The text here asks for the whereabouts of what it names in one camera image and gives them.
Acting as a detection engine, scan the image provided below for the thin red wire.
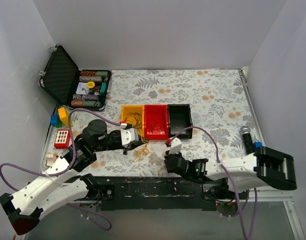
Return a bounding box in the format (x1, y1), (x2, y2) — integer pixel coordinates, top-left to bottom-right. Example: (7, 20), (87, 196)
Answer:
(147, 119), (166, 136)

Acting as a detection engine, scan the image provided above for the thin purple wire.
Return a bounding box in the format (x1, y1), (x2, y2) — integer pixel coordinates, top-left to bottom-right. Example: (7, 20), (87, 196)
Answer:
(124, 111), (143, 132)

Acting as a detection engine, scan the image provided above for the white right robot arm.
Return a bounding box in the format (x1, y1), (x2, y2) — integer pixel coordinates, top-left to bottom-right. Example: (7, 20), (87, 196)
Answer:
(164, 146), (297, 199)

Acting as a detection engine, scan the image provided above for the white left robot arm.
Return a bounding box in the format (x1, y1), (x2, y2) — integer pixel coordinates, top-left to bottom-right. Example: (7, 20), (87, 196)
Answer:
(0, 119), (144, 235)

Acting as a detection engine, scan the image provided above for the yellow plastic bin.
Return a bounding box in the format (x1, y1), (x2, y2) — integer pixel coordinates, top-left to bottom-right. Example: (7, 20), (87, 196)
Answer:
(121, 105), (144, 138)

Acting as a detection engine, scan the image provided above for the red plastic bin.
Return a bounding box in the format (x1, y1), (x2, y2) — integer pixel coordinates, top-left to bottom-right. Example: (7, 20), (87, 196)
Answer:
(144, 104), (169, 140)

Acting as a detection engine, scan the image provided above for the black plastic bin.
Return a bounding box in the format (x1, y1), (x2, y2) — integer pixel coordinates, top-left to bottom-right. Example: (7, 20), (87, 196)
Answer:
(167, 104), (193, 140)

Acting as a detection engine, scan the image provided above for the red white toy block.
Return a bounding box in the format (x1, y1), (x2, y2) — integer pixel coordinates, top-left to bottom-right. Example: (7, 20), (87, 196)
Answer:
(54, 129), (70, 149)

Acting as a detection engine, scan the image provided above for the yellow toy brick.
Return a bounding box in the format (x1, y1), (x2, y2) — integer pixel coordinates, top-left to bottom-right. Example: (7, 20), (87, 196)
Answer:
(58, 107), (73, 128)

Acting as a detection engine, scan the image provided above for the black poker chip case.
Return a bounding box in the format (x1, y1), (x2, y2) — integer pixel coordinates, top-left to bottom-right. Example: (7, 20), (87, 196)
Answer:
(38, 44), (112, 111)

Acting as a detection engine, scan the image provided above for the yellow round chip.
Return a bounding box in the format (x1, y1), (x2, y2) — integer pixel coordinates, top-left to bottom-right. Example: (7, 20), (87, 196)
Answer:
(86, 81), (95, 89)

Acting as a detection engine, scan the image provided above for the floral table mat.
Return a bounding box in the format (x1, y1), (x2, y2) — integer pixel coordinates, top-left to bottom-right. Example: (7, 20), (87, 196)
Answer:
(40, 68), (272, 179)

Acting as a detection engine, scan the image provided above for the blue toy brick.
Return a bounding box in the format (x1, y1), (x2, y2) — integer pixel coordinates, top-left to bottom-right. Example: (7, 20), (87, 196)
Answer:
(50, 114), (60, 128)

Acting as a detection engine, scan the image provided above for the small red white toy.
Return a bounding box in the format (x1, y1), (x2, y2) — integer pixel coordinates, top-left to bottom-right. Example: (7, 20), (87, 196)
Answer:
(45, 153), (58, 167)

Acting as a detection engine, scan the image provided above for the black microphone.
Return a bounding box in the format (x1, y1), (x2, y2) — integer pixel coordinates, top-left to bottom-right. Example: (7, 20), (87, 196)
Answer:
(240, 125), (255, 155)

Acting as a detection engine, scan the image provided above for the blue toy block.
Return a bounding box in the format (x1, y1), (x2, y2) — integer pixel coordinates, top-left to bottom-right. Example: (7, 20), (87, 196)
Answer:
(254, 141), (263, 149)

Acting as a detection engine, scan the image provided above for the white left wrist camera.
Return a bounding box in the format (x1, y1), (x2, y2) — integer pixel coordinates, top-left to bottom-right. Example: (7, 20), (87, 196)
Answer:
(120, 122), (139, 148)

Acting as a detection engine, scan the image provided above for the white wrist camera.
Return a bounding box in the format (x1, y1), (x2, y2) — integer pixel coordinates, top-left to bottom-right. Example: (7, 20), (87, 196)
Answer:
(120, 122), (139, 148)
(165, 137), (182, 156)

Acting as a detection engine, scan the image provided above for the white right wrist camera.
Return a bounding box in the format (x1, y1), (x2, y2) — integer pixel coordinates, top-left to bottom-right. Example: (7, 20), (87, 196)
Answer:
(165, 137), (182, 156)

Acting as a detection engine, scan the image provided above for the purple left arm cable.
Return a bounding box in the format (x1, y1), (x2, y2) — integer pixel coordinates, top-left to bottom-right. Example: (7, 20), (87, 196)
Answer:
(0, 108), (126, 231)

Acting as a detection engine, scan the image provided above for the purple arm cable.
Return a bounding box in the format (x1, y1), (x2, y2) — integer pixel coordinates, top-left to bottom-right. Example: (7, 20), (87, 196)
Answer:
(169, 126), (258, 240)
(0, 108), (126, 231)

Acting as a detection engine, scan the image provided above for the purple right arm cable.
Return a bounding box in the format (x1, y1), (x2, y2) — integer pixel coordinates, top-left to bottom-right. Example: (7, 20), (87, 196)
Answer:
(169, 126), (258, 240)

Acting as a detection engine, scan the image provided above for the aluminium frame rail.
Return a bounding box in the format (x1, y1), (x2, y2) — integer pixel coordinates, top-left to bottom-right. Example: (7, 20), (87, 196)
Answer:
(14, 181), (306, 240)

